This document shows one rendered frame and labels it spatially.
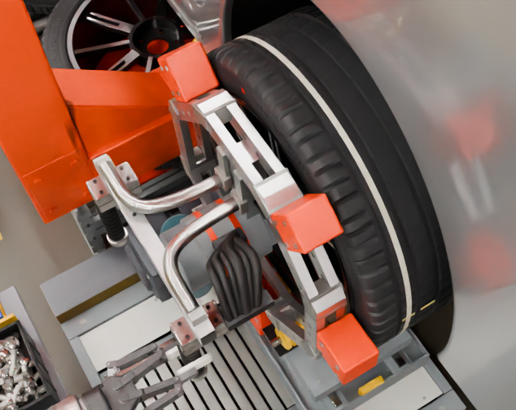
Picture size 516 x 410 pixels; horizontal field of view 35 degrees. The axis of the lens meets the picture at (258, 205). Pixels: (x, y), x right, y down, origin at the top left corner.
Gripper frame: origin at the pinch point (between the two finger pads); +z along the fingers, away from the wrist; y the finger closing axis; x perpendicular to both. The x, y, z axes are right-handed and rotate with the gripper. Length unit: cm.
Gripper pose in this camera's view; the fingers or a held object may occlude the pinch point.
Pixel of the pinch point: (190, 355)
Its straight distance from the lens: 152.0
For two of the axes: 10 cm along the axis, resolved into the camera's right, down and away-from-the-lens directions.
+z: 8.6, -4.7, 2.2
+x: -0.5, -5.1, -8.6
